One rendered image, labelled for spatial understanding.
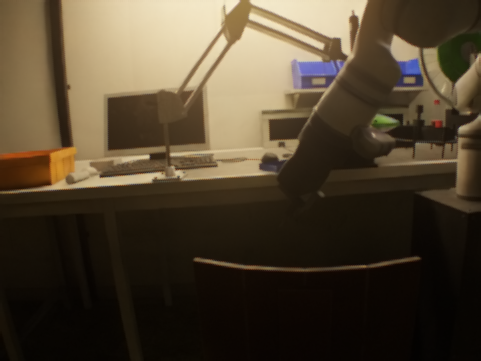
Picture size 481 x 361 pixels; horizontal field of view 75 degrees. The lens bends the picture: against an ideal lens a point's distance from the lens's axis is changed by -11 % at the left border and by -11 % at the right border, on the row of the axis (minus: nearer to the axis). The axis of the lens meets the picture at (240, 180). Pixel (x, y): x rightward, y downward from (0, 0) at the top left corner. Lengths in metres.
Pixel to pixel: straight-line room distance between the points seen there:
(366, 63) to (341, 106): 0.06
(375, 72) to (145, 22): 1.82
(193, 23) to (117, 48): 0.46
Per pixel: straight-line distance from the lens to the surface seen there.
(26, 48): 2.39
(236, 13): 1.22
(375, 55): 0.44
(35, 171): 1.34
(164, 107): 1.13
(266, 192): 1.17
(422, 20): 0.42
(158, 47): 2.11
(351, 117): 0.45
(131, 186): 1.14
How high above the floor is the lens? 1.10
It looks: 11 degrees down
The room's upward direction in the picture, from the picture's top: 4 degrees counter-clockwise
